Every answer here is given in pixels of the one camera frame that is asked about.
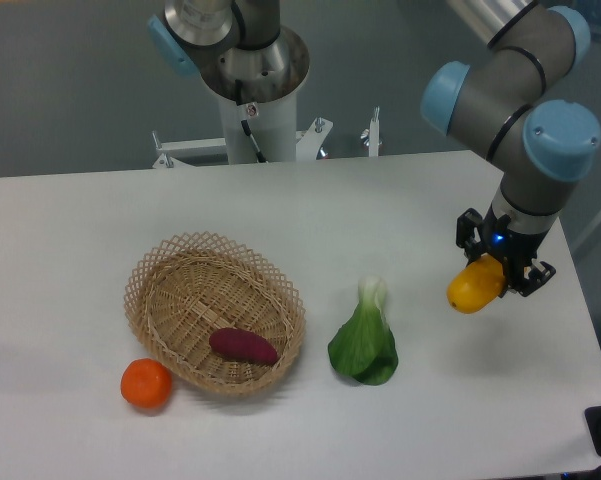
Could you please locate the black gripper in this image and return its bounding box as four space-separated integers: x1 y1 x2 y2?
455 208 556 298

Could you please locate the woven wicker basket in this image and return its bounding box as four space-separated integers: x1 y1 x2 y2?
124 232 305 397

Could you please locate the orange tangerine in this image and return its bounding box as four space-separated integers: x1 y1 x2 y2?
120 358 173 409

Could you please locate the yellow mango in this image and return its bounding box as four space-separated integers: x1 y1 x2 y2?
446 255 506 314

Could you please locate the purple sweet potato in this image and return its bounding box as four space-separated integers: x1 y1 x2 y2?
209 328 278 365

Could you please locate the green bok choy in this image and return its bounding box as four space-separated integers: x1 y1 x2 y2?
327 275 399 386

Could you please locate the white metal mounting frame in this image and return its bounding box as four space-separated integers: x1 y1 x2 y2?
151 106 384 169

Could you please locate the black cable on pedestal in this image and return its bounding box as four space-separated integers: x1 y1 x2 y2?
234 79 268 164

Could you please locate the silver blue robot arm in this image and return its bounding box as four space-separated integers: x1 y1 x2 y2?
420 1 601 313

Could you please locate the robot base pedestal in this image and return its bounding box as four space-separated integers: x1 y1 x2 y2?
146 0 312 165

